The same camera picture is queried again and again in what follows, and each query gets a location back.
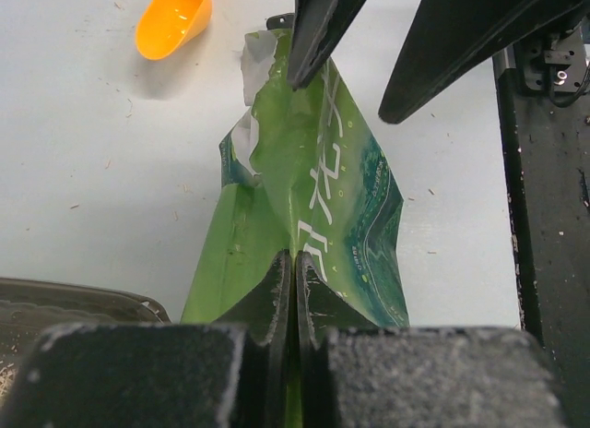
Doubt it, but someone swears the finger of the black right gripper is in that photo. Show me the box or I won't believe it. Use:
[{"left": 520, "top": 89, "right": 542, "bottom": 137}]
[
  {"left": 287, "top": 0, "right": 367, "bottom": 89},
  {"left": 378, "top": 0, "right": 589, "bottom": 124}
]

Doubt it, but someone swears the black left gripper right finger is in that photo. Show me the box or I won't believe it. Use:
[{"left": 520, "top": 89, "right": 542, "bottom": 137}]
[{"left": 295, "top": 253, "right": 567, "bottom": 427}]

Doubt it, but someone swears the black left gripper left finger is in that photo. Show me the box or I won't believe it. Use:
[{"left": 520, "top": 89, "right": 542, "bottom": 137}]
[{"left": 1, "top": 251, "right": 291, "bottom": 427}]

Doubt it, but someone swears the black bag clip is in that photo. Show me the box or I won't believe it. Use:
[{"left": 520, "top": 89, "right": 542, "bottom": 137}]
[{"left": 265, "top": 13, "right": 294, "bottom": 30}]

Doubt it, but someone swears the yellow plastic scoop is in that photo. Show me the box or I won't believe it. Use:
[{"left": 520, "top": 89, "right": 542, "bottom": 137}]
[{"left": 135, "top": 0, "right": 213, "bottom": 61}]

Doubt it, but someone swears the green litter bag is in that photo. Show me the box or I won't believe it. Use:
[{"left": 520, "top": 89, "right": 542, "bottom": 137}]
[{"left": 182, "top": 30, "right": 408, "bottom": 327}]

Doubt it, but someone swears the dark grey litter box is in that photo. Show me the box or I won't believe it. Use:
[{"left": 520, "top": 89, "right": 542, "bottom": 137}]
[{"left": 0, "top": 276, "right": 172, "bottom": 401}]

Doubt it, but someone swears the beige litter pile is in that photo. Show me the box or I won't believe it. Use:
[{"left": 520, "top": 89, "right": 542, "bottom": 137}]
[{"left": 0, "top": 361, "right": 18, "bottom": 398}]

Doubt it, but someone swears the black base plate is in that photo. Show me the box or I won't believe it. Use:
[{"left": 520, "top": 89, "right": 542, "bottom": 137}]
[{"left": 494, "top": 33, "right": 589, "bottom": 408}]

